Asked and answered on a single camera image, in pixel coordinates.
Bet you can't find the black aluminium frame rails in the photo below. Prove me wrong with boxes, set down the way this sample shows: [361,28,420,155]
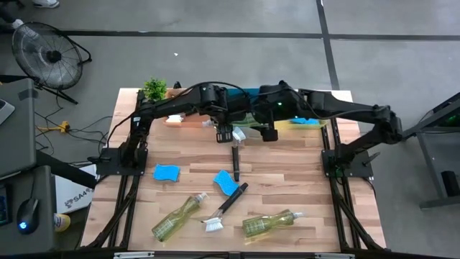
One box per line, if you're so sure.
[321,118,388,251]
[80,89,154,251]

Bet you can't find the yellow plastic bin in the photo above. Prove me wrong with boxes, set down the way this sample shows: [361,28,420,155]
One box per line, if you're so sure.
[272,117,328,131]

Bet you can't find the grey metal workstation stand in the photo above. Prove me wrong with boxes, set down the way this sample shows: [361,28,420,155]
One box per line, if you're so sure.
[402,91,460,212]

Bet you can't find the blue plastic bin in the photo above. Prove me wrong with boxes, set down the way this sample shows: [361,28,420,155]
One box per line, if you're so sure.
[226,87,260,99]

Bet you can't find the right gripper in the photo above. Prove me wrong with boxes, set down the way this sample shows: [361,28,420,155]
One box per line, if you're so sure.
[253,91,294,142]

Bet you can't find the yellow round object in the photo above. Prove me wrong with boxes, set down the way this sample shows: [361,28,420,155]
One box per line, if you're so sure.
[53,212,72,233]

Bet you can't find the black diagonal bar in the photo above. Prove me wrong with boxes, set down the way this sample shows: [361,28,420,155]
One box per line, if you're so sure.
[35,149,98,190]

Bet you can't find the white printed box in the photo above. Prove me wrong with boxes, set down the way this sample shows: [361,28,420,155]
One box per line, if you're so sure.
[53,163,97,215]

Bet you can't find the grey desk top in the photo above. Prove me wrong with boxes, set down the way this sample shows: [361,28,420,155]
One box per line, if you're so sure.
[0,165,58,255]
[0,78,37,179]

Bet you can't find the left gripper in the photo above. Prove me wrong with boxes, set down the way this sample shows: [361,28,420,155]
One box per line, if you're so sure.
[201,85,234,144]

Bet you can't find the small black box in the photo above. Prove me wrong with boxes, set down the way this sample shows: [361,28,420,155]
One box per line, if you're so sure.
[441,171,460,198]

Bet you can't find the silver laptop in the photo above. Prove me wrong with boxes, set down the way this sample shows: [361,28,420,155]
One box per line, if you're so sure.
[0,99,16,126]

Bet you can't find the yellow cable connector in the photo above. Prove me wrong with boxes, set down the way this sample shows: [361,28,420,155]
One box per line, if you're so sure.
[35,120,71,134]

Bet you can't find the silver metal bracket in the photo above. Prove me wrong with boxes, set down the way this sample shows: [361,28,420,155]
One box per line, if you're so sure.
[113,251,155,259]
[314,253,357,259]

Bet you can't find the black tape strip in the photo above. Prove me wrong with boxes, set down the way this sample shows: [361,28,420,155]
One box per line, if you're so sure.
[17,88,39,101]

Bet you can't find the black floor fan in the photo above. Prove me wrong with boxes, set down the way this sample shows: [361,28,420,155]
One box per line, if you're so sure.
[10,20,93,106]

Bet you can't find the orange plastic bin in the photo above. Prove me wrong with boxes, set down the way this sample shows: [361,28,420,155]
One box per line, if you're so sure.
[162,88,219,130]

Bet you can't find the person's leg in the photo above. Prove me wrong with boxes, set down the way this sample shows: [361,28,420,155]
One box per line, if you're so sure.
[0,3,19,26]

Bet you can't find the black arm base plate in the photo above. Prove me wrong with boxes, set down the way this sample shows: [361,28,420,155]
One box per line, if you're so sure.
[321,149,374,178]
[95,147,149,177]

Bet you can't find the black keyboard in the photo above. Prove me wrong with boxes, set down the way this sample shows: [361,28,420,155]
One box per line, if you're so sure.
[0,183,12,227]

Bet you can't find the small green potted plant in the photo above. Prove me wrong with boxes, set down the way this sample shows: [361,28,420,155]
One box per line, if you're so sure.
[142,77,169,102]

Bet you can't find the black computer mouse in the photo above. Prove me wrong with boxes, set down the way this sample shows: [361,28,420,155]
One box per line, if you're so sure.
[16,197,40,235]

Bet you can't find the person's white shoe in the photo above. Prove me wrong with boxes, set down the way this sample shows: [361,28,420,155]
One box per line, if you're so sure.
[31,0,60,9]
[10,17,41,41]

